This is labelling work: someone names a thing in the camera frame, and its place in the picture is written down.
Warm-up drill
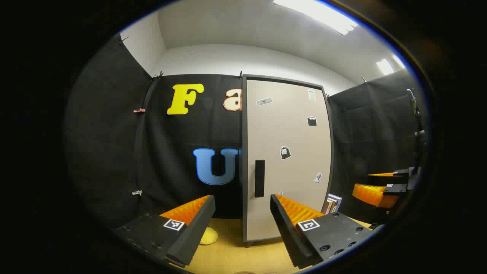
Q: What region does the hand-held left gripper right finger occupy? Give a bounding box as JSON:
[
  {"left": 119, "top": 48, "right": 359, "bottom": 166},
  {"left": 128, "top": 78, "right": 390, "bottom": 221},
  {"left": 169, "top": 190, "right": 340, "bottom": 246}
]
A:
[{"left": 270, "top": 193, "right": 374, "bottom": 270}]

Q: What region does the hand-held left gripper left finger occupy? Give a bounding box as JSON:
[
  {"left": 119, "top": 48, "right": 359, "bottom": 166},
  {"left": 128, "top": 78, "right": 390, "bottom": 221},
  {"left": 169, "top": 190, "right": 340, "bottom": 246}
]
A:
[{"left": 115, "top": 195, "right": 216, "bottom": 268}]

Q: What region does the beige cabinet door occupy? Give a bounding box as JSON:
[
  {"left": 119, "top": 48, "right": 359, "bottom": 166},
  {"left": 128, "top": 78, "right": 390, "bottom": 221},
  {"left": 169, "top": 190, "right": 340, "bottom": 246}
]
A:
[{"left": 247, "top": 79, "right": 332, "bottom": 242}]

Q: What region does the dark grey cabinet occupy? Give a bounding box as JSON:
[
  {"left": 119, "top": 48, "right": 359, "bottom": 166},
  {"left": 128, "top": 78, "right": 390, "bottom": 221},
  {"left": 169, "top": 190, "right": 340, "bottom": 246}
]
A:
[{"left": 241, "top": 74, "right": 335, "bottom": 248}]

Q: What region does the yellow rounded object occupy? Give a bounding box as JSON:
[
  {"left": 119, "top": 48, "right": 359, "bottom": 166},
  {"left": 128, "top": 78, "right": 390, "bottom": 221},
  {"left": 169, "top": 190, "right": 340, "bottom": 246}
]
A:
[{"left": 200, "top": 226, "right": 219, "bottom": 245}]

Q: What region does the black phone stand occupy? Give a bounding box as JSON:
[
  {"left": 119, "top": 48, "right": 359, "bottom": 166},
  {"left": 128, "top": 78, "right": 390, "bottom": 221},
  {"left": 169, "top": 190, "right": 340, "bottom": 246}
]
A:
[{"left": 406, "top": 88, "right": 427, "bottom": 170}]

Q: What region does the black backdrop cloth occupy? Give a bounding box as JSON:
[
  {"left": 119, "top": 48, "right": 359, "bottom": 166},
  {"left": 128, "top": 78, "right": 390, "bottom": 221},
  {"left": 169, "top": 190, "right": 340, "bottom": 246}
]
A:
[{"left": 64, "top": 32, "right": 426, "bottom": 229}]

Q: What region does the long ceiling light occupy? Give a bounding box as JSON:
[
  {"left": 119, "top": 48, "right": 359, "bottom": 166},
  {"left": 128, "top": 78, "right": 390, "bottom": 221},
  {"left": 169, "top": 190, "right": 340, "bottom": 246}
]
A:
[{"left": 272, "top": 0, "right": 358, "bottom": 35}]

